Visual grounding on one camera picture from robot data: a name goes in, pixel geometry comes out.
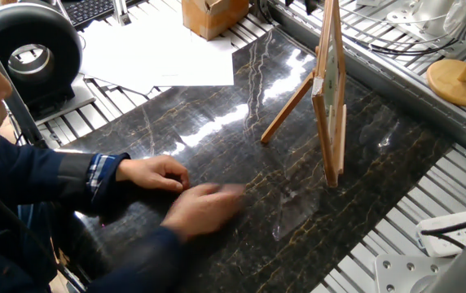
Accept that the white power strip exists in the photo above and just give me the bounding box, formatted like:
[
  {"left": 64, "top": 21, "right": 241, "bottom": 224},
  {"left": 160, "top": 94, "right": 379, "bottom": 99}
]
[{"left": 415, "top": 208, "right": 466, "bottom": 259}]

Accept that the round wooden stand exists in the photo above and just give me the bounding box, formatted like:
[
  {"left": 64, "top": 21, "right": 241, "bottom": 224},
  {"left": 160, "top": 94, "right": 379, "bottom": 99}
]
[{"left": 425, "top": 28, "right": 466, "bottom": 108}]

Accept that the black power cord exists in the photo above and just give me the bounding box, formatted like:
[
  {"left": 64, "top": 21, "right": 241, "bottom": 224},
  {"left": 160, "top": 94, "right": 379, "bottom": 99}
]
[{"left": 419, "top": 214, "right": 466, "bottom": 249}]

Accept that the person's left hand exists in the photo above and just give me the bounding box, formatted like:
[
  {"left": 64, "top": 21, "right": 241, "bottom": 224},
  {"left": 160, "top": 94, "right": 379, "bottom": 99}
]
[{"left": 115, "top": 155, "right": 191, "bottom": 192}]

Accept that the person's right forearm dark sleeve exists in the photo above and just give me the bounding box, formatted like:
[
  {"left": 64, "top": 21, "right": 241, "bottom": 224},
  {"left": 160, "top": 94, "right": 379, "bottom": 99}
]
[{"left": 86, "top": 225, "right": 189, "bottom": 293}]

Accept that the black cable bundle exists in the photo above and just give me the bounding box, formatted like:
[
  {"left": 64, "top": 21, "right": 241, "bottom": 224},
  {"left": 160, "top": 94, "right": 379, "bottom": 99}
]
[{"left": 338, "top": 22, "right": 462, "bottom": 56}]

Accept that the wooden easel stand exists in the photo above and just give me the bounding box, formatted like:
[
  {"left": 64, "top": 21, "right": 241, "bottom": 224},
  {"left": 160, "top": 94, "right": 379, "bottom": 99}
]
[{"left": 260, "top": 44, "right": 348, "bottom": 176}]

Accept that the small silver upright profile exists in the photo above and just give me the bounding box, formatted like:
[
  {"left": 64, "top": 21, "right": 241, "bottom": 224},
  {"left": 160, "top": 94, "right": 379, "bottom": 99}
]
[{"left": 112, "top": 0, "right": 132, "bottom": 26}]

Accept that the person's right hand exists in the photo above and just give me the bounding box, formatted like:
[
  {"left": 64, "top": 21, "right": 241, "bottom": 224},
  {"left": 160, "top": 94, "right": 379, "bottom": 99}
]
[{"left": 160, "top": 182, "right": 244, "bottom": 243}]

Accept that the grey aluminium post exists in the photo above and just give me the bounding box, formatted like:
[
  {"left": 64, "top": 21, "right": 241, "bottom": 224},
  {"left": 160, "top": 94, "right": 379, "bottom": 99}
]
[{"left": 0, "top": 15, "right": 51, "bottom": 158}]

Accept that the black ring-shaped device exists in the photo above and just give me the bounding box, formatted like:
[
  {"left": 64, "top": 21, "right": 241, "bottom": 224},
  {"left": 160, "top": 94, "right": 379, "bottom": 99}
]
[{"left": 0, "top": 2, "right": 95, "bottom": 123}]

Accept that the black keyboard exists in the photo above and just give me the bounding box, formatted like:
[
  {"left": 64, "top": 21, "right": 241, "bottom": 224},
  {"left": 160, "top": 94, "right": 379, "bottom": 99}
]
[{"left": 59, "top": 0, "right": 116, "bottom": 30}]

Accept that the small brown cardboard box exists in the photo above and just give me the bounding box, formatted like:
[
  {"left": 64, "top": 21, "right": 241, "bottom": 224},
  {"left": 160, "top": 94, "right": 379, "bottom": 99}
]
[{"left": 181, "top": 0, "right": 251, "bottom": 42}]

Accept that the person's left forearm dark sleeve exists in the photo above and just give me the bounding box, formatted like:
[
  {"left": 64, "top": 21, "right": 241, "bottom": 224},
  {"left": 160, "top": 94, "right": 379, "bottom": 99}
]
[{"left": 0, "top": 136, "right": 132, "bottom": 216}]

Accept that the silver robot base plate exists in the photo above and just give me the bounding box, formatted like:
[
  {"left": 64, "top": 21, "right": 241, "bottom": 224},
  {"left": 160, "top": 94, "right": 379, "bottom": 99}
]
[{"left": 374, "top": 254, "right": 456, "bottom": 293}]

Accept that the silver perforated mounting plate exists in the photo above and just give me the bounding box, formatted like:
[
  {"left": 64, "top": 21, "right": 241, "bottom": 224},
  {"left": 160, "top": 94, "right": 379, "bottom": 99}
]
[{"left": 385, "top": 0, "right": 456, "bottom": 40}]

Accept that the white paper sheet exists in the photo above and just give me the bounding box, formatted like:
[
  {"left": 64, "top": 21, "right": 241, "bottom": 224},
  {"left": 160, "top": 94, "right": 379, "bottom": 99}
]
[
  {"left": 78, "top": 19, "right": 159, "bottom": 97},
  {"left": 147, "top": 7, "right": 235, "bottom": 88}
]

